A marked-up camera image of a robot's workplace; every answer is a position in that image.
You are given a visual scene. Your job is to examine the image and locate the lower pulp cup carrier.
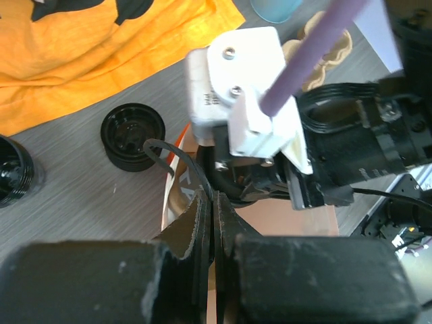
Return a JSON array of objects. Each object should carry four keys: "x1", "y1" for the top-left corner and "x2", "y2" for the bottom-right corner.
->
[{"x1": 281, "y1": 11, "x2": 353, "y2": 92}]

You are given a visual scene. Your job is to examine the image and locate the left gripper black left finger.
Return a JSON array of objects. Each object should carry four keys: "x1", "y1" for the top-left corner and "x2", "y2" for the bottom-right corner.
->
[{"x1": 1, "y1": 194, "x2": 212, "y2": 323}]

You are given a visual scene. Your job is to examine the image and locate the orange cartoon mouse cloth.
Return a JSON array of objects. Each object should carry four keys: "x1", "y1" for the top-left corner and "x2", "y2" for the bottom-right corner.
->
[{"x1": 1, "y1": 1, "x2": 244, "y2": 136}]

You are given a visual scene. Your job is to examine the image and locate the black ribbed cup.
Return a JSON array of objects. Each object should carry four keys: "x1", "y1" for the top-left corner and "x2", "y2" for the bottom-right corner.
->
[{"x1": 101, "y1": 103, "x2": 165, "y2": 172}]

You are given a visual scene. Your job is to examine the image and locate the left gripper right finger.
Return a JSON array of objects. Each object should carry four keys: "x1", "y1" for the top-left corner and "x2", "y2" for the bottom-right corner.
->
[{"x1": 212, "y1": 192, "x2": 422, "y2": 323}]

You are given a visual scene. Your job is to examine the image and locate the black cup with lettering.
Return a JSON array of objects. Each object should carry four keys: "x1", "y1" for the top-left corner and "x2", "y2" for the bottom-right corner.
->
[{"x1": 1, "y1": 135, "x2": 45, "y2": 209}]

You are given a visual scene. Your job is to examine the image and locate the orange paper bag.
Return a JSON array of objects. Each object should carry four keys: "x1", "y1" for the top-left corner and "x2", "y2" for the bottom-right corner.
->
[{"x1": 161, "y1": 123, "x2": 340, "y2": 324}]

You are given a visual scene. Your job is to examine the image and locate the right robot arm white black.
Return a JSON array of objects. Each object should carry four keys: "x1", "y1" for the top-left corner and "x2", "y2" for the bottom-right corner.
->
[{"x1": 198, "y1": 1, "x2": 431, "y2": 210}]

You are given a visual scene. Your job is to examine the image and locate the light blue straw holder cup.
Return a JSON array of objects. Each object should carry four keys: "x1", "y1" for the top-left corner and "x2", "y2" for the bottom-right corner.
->
[{"x1": 250, "y1": 0, "x2": 302, "y2": 24}]

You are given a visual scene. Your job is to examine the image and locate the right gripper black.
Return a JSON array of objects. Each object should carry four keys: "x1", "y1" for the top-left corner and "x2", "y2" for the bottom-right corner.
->
[{"x1": 195, "y1": 82, "x2": 411, "y2": 212}]

